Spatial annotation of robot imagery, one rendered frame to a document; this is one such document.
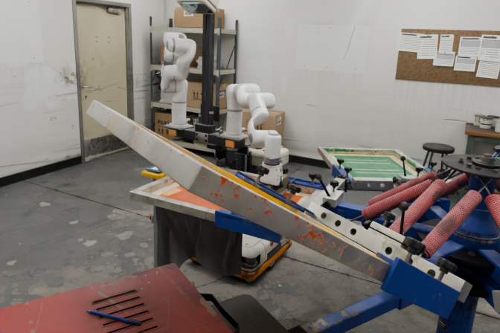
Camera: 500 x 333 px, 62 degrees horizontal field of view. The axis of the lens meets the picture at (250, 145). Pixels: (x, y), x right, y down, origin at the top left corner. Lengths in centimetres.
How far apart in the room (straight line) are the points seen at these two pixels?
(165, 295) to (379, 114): 481
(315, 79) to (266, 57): 78
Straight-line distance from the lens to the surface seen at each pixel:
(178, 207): 189
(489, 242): 175
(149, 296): 108
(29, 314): 110
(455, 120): 555
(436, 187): 161
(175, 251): 211
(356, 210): 182
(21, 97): 536
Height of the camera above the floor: 171
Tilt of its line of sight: 14 degrees down
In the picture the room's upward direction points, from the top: 3 degrees clockwise
